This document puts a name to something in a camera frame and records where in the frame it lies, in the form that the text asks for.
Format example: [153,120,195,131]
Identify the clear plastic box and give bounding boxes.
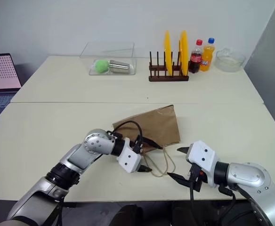
[79,41,138,76]

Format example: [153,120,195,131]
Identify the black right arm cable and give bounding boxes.
[189,182,237,226]

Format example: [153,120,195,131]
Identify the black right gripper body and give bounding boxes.
[187,164,209,192]

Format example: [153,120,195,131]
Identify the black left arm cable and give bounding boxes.
[112,121,143,151]

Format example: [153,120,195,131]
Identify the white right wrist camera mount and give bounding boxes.
[186,140,221,188]

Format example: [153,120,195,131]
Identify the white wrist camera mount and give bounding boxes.
[117,138,143,174]
[186,140,221,188]

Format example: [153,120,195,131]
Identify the yellow plate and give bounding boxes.
[178,30,189,76]
[163,30,172,76]

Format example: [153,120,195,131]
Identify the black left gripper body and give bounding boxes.
[134,136,146,174]

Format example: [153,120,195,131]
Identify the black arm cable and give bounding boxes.
[189,182,237,226]
[112,121,143,151]

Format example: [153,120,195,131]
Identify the cola bottle red cap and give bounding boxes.
[189,39,203,74]

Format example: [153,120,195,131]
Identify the open laptop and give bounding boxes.
[0,53,23,109]

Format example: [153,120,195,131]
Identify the stainless steel cup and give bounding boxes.
[108,59,131,74]

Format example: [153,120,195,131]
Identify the green fuzzy ball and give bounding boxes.
[94,59,110,74]

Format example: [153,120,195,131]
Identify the orange soda bottle blue cap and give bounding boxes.
[199,37,216,73]

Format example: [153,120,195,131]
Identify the clear glass bowl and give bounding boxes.
[215,47,246,73]

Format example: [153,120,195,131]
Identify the dark rounded shape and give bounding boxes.
[109,204,144,226]

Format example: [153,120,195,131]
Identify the dark wooden dish rack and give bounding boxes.
[148,50,190,82]

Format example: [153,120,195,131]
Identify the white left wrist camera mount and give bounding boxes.
[117,138,143,174]

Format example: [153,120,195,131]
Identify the brown paper bag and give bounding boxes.
[111,104,182,178]

